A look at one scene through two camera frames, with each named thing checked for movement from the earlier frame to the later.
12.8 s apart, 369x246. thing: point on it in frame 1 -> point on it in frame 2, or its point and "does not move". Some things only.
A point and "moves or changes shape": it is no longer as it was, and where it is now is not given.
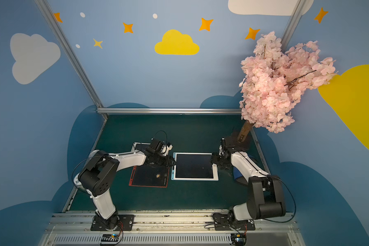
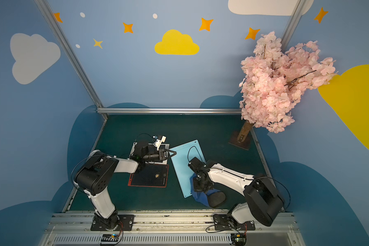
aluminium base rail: x=73 y=228 does not move
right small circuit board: x=238 y=239 does not move
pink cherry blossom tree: x=275 y=79 does not move
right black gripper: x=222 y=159 -> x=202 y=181
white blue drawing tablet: x=190 y=166 moves or changes shape
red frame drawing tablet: x=150 y=176 does not move
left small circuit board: x=111 y=238 does not move
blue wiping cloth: x=238 y=177 moves or changes shape
